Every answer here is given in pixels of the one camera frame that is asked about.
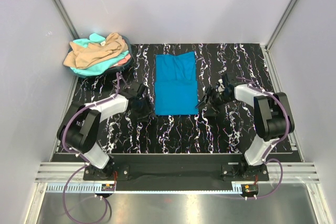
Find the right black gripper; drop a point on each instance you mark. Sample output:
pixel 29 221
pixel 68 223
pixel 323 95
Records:
pixel 212 98

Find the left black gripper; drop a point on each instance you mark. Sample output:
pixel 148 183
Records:
pixel 142 107

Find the blue t shirt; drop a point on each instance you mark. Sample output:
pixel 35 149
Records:
pixel 176 85

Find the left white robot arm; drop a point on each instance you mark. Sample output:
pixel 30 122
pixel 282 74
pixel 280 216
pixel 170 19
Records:
pixel 79 128

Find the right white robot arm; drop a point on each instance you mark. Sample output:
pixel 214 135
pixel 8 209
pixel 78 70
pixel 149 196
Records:
pixel 273 119

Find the dark grey laundry basket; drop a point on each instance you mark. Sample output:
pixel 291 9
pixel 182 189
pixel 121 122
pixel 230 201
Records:
pixel 123 64

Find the coral pink t shirt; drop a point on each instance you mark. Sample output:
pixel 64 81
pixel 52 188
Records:
pixel 123 61

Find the mint green t shirt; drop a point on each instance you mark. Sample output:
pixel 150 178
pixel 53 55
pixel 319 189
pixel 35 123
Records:
pixel 92 70

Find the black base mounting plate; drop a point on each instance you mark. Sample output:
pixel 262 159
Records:
pixel 228 167

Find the beige t shirt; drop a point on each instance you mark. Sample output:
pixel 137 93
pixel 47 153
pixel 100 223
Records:
pixel 84 57

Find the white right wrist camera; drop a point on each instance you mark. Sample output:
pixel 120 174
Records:
pixel 219 86

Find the aluminium front frame rail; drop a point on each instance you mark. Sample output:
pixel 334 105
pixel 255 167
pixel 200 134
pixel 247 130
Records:
pixel 292 172

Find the right slotted cable duct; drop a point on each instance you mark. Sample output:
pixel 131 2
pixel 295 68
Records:
pixel 245 188

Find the slotted cable duct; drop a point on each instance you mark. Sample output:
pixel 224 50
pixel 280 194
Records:
pixel 245 188
pixel 98 188

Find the left aluminium corner post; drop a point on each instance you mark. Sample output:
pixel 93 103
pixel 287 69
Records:
pixel 66 18

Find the aluminium corner post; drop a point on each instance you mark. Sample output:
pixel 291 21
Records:
pixel 286 14
pixel 66 18

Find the left slotted cable duct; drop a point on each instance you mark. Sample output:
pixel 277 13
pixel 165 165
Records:
pixel 98 188

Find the right aluminium corner post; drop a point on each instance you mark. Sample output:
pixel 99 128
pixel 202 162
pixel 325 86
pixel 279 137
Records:
pixel 286 14

